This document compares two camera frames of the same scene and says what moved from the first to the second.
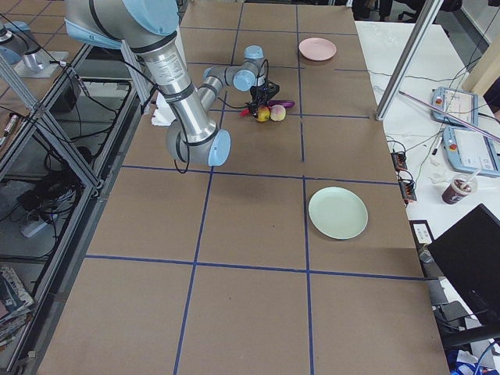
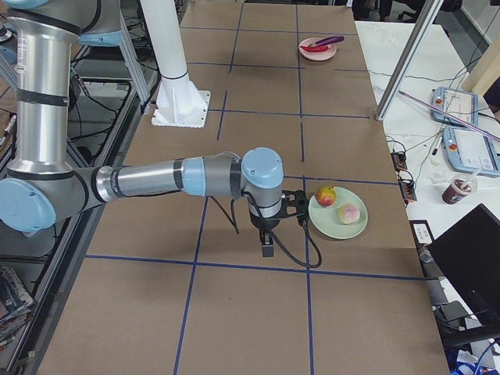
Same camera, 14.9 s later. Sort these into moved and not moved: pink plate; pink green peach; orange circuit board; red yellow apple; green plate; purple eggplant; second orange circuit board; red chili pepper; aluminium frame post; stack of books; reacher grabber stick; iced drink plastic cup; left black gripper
Moved: red yellow apple; left black gripper; pink green peach; red chili pepper; purple eggplant
Not moved: second orange circuit board; aluminium frame post; iced drink plastic cup; stack of books; green plate; reacher grabber stick; pink plate; orange circuit board
